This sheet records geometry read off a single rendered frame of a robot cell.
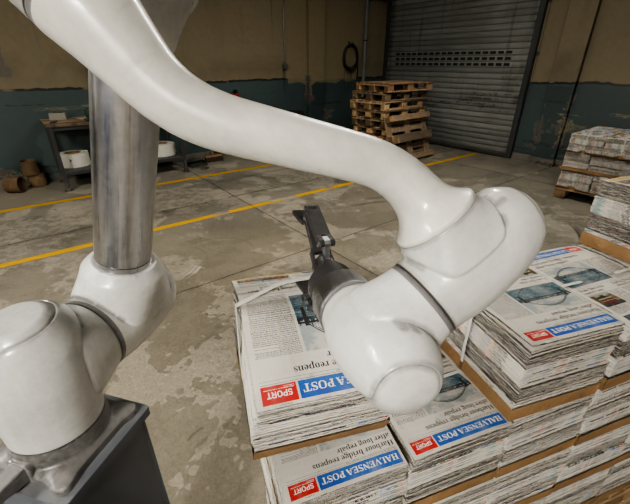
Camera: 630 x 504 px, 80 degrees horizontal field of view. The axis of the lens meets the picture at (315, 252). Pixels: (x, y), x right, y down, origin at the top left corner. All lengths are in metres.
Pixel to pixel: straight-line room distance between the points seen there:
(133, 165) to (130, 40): 0.28
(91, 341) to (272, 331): 0.31
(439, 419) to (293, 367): 0.50
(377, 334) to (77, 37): 0.40
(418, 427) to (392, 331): 0.66
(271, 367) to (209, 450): 1.40
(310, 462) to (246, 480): 0.99
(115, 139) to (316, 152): 0.36
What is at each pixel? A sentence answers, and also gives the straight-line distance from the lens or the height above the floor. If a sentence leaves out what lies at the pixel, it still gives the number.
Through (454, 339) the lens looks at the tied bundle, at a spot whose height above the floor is 0.90.
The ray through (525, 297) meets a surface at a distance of 1.15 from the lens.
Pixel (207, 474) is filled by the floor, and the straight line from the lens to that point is 1.98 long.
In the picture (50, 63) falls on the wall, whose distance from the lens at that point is 6.95.
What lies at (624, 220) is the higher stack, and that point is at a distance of 1.51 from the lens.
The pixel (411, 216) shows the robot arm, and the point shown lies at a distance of 0.43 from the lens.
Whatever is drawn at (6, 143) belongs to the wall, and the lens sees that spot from 6.99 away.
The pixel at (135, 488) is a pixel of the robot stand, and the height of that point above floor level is 0.84.
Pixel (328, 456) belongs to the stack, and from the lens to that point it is 0.96.
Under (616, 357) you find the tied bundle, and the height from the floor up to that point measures 0.95.
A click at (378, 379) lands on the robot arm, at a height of 1.35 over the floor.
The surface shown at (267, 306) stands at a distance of 0.76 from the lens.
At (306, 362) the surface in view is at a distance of 0.68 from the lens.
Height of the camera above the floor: 1.62
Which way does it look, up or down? 27 degrees down
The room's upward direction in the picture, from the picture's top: straight up
